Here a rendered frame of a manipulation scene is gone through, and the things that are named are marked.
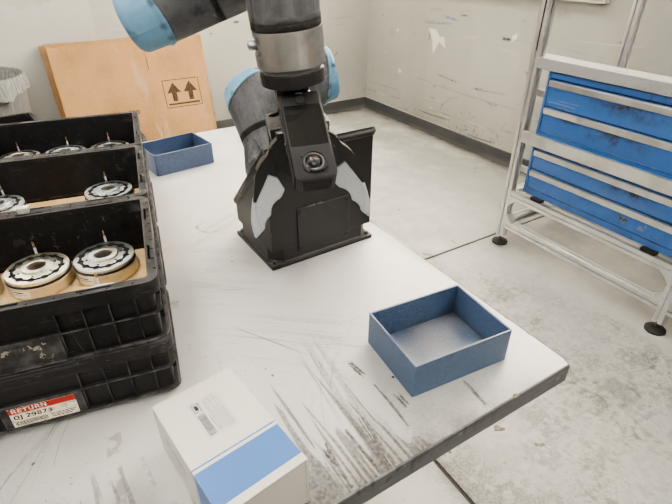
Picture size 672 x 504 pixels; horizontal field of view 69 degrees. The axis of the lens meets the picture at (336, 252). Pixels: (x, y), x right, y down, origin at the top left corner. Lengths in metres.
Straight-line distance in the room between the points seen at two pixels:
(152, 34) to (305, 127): 0.21
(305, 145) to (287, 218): 0.58
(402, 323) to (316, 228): 0.33
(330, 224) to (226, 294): 0.29
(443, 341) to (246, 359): 0.36
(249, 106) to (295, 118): 0.61
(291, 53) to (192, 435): 0.48
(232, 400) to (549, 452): 1.23
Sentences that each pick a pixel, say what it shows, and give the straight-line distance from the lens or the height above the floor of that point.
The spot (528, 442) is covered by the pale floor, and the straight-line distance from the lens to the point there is 1.76.
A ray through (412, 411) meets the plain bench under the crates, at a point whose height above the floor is 0.70.
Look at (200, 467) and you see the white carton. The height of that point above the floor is 0.79.
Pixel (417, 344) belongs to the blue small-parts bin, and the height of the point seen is 0.70.
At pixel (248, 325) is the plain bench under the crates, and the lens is 0.98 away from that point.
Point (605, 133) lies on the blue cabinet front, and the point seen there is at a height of 0.70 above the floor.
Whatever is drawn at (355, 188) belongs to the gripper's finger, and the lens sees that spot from 0.61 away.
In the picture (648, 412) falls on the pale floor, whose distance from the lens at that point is 2.02.
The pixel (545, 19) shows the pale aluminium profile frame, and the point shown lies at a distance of 2.38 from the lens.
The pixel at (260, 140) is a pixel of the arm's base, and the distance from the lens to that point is 1.11.
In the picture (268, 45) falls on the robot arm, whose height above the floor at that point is 1.24.
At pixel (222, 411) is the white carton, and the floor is 0.79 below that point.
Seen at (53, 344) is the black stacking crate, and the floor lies 0.85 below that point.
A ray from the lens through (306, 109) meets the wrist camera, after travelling 0.54.
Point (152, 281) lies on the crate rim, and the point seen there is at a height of 0.93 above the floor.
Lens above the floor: 1.33
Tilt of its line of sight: 32 degrees down
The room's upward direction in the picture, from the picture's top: straight up
